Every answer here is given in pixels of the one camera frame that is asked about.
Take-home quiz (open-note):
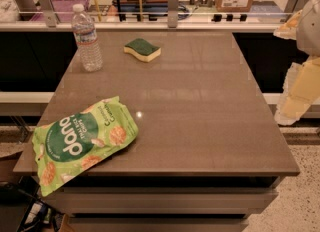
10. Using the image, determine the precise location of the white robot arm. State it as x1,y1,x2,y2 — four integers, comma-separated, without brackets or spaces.
273,0,320,126

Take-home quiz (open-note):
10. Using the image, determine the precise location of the purple bin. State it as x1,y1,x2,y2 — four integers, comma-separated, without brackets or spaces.
31,0,90,23

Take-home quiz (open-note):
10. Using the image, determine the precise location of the green and yellow sponge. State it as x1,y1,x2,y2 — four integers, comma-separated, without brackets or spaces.
124,38,161,62

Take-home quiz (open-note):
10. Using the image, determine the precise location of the grey drawer cabinet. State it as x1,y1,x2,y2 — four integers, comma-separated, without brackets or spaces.
43,175,284,232

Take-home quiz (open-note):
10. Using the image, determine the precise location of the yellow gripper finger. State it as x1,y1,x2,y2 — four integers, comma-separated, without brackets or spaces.
273,10,302,40
274,56,320,126

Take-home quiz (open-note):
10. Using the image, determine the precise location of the clear plastic water bottle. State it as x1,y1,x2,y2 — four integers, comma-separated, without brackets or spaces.
71,4,103,72

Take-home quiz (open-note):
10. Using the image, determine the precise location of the green rice chip bag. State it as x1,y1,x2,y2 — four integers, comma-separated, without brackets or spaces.
32,97,138,196

